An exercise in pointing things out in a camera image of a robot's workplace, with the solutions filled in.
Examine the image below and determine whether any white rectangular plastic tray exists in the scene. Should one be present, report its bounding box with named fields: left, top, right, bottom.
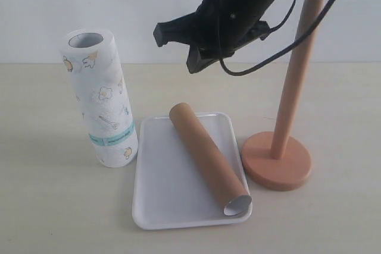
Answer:
left=132, top=116, right=252, bottom=230

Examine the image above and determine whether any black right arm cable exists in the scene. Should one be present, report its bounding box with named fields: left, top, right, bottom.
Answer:
left=214, top=0, right=363, bottom=77

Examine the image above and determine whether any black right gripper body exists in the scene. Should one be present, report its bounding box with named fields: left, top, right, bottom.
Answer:
left=193, top=0, right=275, bottom=58

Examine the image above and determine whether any brown cardboard tube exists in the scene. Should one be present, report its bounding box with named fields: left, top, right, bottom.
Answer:
left=169, top=102, right=252, bottom=216

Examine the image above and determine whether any printed white paper towel roll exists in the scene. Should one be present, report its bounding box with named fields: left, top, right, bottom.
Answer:
left=59, top=29, right=138, bottom=168

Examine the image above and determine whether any wooden paper towel holder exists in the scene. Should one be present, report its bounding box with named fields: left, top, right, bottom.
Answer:
left=241, top=0, right=313, bottom=192

